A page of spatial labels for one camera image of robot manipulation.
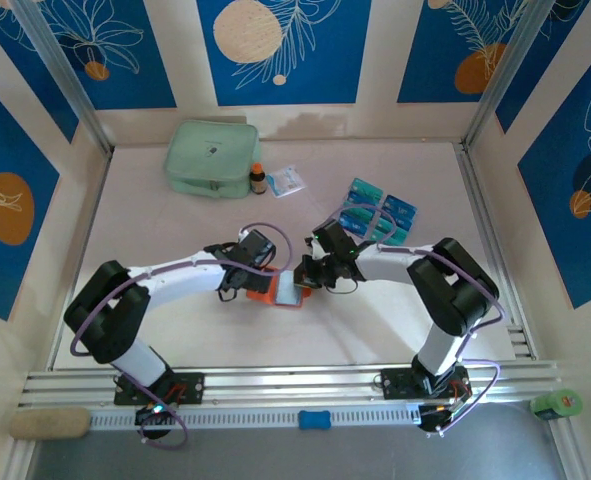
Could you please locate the orange card holder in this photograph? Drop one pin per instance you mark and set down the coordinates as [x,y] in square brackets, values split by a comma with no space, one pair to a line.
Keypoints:
[287,292]

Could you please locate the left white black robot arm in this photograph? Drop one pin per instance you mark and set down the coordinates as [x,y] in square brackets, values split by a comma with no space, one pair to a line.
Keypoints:
[175,282]

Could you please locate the white blue paper packet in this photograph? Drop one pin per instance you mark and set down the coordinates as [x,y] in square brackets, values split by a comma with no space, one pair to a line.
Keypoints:
[286,181]

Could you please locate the brown bottle orange cap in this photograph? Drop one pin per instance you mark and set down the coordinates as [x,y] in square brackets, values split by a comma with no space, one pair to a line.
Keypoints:
[258,181]

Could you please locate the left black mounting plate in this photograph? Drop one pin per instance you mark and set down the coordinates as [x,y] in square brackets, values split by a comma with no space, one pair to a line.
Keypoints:
[190,387]

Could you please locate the black mounting plate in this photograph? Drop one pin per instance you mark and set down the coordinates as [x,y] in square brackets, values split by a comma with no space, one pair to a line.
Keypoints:
[190,387]
[397,382]

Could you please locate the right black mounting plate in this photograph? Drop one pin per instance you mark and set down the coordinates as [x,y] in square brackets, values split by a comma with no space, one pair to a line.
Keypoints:
[397,382]

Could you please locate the mint green zipper pouch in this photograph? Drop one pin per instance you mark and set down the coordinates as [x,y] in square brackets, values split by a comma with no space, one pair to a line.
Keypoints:
[210,155]

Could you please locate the blue bone-shaped clip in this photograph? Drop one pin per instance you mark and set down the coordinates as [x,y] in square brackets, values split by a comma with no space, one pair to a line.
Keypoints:
[314,420]

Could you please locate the beige oblong block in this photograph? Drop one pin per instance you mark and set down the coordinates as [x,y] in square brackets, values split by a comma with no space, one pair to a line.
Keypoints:
[50,423]

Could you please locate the green tape roll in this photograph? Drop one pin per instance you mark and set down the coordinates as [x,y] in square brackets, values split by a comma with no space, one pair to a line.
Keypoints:
[557,404]

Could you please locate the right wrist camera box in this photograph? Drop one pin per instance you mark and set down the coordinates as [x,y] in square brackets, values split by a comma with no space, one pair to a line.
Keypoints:
[335,237]

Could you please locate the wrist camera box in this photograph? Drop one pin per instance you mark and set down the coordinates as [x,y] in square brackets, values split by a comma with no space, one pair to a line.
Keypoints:
[335,237]
[257,247]

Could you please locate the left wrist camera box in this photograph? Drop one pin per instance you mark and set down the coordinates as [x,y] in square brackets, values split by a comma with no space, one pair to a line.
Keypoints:
[257,247]

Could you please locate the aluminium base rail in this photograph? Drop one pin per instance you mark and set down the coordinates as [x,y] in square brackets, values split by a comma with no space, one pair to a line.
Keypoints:
[295,385]

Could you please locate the aluminium side rail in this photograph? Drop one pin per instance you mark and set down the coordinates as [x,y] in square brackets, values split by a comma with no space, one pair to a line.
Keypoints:
[476,190]

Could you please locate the aluminium frame post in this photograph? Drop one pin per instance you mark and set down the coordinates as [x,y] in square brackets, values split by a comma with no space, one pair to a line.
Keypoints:
[64,75]
[507,75]

